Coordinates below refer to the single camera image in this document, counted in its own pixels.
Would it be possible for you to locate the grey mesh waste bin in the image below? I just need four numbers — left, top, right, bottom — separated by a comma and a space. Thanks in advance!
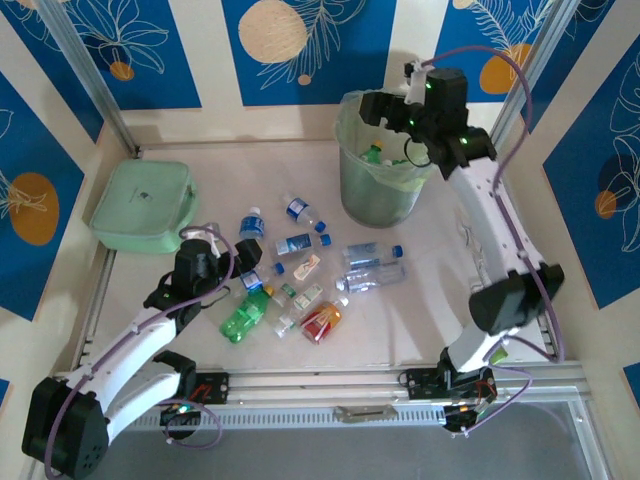
339, 89, 436, 229

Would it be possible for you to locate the aluminium side rail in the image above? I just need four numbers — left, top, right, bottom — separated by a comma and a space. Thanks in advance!
74, 247, 120, 371

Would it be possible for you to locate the large clear bottle white cap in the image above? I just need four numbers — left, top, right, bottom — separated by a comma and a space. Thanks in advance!
333, 263, 409, 295

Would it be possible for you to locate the slotted grey cable duct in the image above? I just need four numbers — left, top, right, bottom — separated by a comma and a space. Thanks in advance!
124, 403, 451, 429

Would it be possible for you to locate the clear bottle green white label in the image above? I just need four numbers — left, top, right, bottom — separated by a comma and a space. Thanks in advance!
293, 282, 325, 310

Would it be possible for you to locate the thin black wire loop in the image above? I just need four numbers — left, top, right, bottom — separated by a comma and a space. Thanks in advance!
403, 138, 432, 169
199, 285, 234, 309

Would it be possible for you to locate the clear bottle orange label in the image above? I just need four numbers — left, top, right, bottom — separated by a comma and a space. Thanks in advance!
292, 252, 324, 281

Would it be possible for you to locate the dark blue label bottle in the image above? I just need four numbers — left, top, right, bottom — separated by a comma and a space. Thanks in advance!
284, 192, 329, 234

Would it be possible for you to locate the short blue label bottle white cap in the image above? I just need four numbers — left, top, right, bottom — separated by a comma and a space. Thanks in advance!
238, 205, 265, 241

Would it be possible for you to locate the green soda bottle yellow cap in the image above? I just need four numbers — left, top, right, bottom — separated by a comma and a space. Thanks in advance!
219, 284, 277, 346

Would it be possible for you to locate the clear bottle green cap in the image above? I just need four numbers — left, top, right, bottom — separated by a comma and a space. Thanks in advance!
272, 307, 301, 340

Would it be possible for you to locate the aluminium frame post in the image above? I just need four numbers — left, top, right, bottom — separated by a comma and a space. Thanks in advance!
37, 0, 141, 157
487, 0, 576, 151

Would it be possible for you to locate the aluminium frame rail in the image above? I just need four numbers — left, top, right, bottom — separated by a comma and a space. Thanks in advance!
54, 362, 586, 406

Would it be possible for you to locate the red yellow label bottle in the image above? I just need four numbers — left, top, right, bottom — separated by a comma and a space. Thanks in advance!
298, 297, 351, 346

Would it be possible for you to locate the metal latch plate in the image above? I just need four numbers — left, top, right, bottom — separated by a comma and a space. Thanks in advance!
333, 404, 399, 424

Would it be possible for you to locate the large clear bottle blue cap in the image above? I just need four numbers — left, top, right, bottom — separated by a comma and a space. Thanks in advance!
342, 242, 405, 266

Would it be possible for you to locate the small blue label bottle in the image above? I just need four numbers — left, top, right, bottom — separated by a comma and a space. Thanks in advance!
239, 262, 286, 294

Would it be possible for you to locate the light blue label bottle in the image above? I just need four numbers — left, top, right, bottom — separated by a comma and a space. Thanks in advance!
273, 232, 334, 256

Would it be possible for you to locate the black controller board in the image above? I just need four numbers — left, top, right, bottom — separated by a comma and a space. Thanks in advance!
158, 402, 204, 441
442, 399, 496, 434

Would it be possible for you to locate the mint green zip case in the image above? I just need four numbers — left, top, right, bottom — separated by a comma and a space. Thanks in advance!
88, 158, 200, 254

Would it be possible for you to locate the small clear bottle green label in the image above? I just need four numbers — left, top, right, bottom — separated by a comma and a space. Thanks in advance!
272, 282, 300, 307

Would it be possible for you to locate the purple cable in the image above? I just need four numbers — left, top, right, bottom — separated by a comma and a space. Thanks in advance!
43, 225, 236, 479
422, 45, 566, 440

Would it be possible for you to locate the green plastic bin liner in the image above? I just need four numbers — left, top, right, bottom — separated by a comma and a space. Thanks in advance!
333, 89, 437, 192

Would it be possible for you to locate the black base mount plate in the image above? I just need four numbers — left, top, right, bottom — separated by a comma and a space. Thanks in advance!
194, 370, 232, 407
403, 367, 496, 402

